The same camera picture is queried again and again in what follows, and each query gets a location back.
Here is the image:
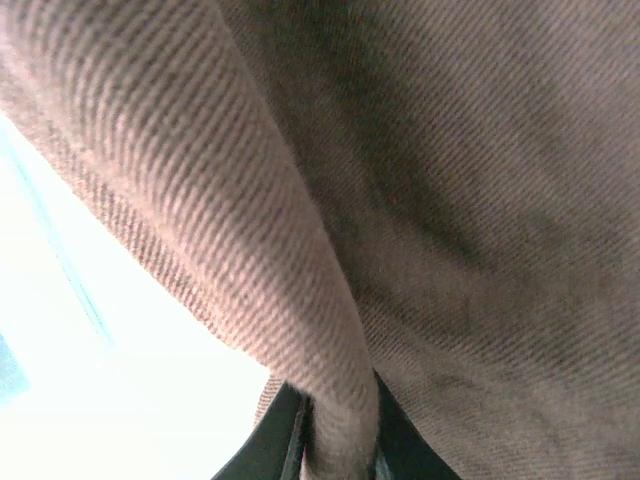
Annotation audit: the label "brown long pants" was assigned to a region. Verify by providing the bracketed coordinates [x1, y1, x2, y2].
[0, 0, 640, 480]

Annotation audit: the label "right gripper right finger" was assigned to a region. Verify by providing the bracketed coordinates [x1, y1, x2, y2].
[370, 374, 452, 480]

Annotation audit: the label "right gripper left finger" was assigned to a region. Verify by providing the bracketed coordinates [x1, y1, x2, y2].
[208, 380, 315, 480]

